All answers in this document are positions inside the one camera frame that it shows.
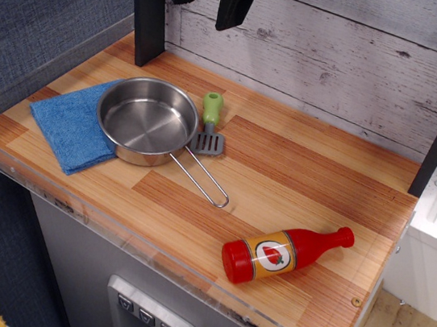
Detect stainless steel pan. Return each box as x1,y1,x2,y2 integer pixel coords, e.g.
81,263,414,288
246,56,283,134
96,77,230,209

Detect blue folded cloth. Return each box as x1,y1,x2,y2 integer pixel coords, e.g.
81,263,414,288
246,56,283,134
30,80,118,175

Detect clear acrylic table guard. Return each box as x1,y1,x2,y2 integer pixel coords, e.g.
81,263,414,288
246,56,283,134
0,12,436,327

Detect red toy sauce bottle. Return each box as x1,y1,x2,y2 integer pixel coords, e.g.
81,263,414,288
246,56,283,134
221,227,355,284

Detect grey cabinet with dispenser panel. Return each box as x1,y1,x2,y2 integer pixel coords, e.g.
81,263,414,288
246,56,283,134
10,190,331,327

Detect dark left frame post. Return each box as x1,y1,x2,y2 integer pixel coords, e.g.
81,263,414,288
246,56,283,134
134,0,166,67

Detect green handled grey spatula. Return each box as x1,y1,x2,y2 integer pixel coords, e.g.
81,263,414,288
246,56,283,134
189,92,225,156

